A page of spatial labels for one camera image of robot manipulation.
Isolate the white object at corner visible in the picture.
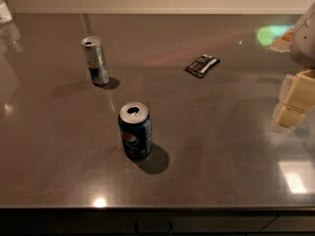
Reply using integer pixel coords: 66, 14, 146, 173
0, 0, 13, 24

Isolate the silver red bull can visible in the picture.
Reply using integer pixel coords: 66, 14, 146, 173
81, 36, 109, 87

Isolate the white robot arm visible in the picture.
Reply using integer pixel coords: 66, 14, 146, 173
273, 3, 315, 133

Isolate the black rxbar chocolate wrapper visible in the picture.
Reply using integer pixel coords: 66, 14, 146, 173
185, 54, 221, 79

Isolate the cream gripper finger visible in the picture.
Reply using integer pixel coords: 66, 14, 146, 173
273, 70, 315, 129

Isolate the blue pepsi can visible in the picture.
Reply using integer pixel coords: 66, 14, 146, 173
118, 102, 152, 160

